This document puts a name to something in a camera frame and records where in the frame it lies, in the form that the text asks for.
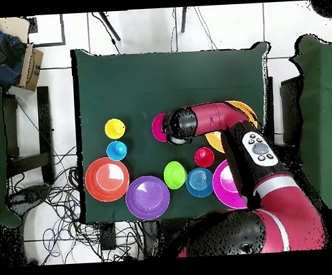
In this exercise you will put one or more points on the large orange bowl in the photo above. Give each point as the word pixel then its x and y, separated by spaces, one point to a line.
pixel 214 142

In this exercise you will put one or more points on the red cup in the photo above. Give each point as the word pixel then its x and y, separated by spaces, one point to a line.
pixel 204 157

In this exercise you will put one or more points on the purple bowl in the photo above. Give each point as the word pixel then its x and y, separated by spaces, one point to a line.
pixel 147 199

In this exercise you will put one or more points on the yellow cup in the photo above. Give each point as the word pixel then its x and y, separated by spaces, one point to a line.
pixel 114 128

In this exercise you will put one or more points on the black stool frame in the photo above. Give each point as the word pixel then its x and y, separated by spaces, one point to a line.
pixel 45 130

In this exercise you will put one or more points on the blue fabric bundle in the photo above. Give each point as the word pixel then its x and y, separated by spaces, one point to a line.
pixel 6 54

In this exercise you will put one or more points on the white panel black frame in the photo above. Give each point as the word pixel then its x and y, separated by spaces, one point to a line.
pixel 45 30

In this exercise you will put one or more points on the black tripod leg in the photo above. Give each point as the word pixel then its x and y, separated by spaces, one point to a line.
pixel 109 25
pixel 184 19

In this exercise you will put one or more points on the dark green tablecloth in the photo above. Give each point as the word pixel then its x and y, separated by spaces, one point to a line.
pixel 165 79

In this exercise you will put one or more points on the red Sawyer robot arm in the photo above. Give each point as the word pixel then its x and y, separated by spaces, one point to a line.
pixel 212 117

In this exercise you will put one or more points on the green bowl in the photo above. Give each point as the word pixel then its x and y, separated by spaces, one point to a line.
pixel 175 175

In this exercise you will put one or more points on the blue cup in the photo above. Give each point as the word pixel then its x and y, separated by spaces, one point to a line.
pixel 116 150

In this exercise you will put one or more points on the red-orange bowl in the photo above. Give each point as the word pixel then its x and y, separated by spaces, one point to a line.
pixel 107 179

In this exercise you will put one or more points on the small crimson bowl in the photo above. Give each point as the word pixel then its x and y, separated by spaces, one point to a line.
pixel 157 128

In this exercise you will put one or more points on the blue bowl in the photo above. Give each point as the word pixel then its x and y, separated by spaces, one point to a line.
pixel 199 182

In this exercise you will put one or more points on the black pedestal foot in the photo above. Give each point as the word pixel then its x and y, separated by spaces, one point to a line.
pixel 30 194

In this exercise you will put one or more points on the brown cardboard box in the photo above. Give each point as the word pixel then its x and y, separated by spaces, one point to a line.
pixel 30 67

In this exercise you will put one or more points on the large pink bowl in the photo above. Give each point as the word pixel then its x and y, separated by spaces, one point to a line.
pixel 225 187

